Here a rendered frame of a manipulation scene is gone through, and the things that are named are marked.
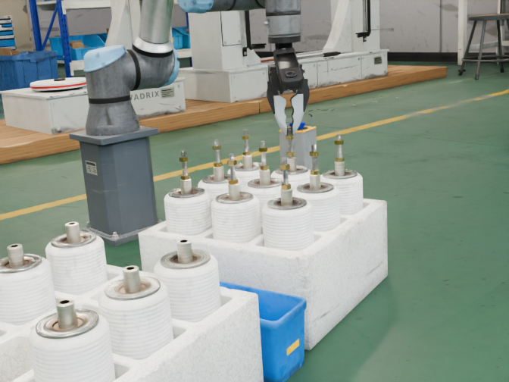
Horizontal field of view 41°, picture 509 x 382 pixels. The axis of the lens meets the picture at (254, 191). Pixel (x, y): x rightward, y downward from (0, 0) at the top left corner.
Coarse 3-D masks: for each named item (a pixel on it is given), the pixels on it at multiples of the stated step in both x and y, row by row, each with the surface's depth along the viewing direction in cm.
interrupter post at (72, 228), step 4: (68, 224) 113; (72, 224) 113; (76, 224) 113; (68, 228) 113; (72, 228) 113; (76, 228) 113; (68, 232) 113; (72, 232) 113; (76, 232) 113; (68, 236) 113; (72, 236) 113; (76, 236) 113; (68, 240) 114; (72, 240) 113; (76, 240) 114
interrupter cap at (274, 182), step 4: (252, 180) 145; (256, 180) 145; (272, 180) 145; (276, 180) 144; (280, 180) 144; (248, 184) 142; (252, 184) 143; (256, 184) 143; (260, 184) 143; (272, 184) 141; (276, 184) 141; (280, 184) 141; (256, 188) 140; (260, 188) 140; (264, 188) 140
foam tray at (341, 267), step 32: (160, 224) 144; (352, 224) 136; (384, 224) 151; (160, 256) 138; (224, 256) 129; (256, 256) 125; (288, 256) 122; (320, 256) 124; (352, 256) 137; (384, 256) 152; (288, 288) 123; (320, 288) 126; (352, 288) 138; (320, 320) 127
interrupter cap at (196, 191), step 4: (180, 188) 143; (192, 188) 142; (196, 188) 142; (200, 188) 142; (172, 192) 141; (176, 192) 141; (180, 192) 141; (192, 192) 141; (196, 192) 140; (200, 192) 139; (204, 192) 139; (172, 196) 138; (176, 196) 137; (180, 196) 136; (184, 196) 136; (188, 196) 136; (192, 196) 137
